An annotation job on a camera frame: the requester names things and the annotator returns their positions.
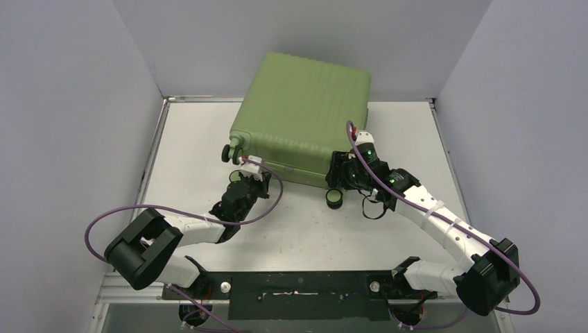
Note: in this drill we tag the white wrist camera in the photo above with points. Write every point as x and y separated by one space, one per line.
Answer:
251 167
362 137

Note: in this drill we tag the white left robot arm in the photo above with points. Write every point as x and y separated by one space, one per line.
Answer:
144 252

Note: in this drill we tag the green suitcase with blue lining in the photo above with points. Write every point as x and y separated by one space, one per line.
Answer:
294 116

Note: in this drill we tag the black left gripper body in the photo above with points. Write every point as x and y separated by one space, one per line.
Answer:
257 189

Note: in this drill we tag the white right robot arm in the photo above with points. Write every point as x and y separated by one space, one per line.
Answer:
485 270

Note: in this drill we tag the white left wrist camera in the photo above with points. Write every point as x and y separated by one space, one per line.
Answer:
251 167

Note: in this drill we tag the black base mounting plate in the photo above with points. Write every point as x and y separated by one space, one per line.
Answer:
306 295

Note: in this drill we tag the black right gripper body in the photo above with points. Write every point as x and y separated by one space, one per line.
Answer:
342 169

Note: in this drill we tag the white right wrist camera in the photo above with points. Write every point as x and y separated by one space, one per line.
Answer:
362 137

